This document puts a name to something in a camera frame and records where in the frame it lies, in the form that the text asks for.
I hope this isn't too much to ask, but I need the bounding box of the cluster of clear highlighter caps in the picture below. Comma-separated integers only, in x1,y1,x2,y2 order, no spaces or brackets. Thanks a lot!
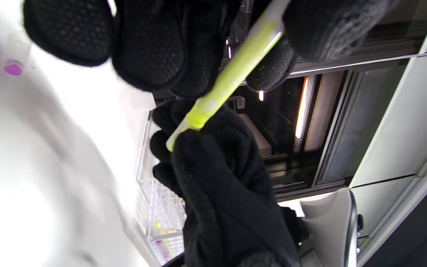
2,33,32,76

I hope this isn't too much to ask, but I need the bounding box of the white wire drawer rack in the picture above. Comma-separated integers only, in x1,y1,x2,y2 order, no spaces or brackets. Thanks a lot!
136,108,188,264

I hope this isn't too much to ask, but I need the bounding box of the person's left hand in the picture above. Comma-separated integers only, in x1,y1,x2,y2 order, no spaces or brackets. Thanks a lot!
23,0,399,99

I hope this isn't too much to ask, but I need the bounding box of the person's right hand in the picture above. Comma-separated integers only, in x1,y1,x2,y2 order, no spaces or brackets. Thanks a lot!
150,99,303,267

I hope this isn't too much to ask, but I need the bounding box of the purple double-ended highlighter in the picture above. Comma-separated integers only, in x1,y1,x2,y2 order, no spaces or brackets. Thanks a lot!
156,239,171,260

